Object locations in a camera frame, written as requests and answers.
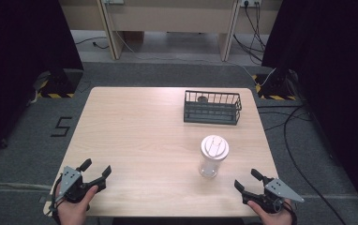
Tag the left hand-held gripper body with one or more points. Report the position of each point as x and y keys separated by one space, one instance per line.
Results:
x=71 y=182

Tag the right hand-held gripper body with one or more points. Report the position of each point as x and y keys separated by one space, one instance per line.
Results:
x=280 y=190

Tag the clear cup with white lid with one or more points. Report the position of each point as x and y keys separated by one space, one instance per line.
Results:
x=214 y=148

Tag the person's left hand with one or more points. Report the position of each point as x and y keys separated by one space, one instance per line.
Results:
x=74 y=212

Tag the person's right hand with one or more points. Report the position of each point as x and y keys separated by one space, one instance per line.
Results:
x=274 y=219

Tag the black stand base striped tape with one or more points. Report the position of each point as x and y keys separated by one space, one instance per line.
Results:
x=60 y=84
x=275 y=86

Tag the dark round object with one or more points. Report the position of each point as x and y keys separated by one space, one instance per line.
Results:
x=202 y=99

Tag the black curtain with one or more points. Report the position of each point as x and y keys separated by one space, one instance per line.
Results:
x=336 y=78
x=17 y=62

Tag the beige wooden desk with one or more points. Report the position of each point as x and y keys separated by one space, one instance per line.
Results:
x=171 y=15

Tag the white wall socket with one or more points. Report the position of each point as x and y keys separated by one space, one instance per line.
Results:
x=250 y=2

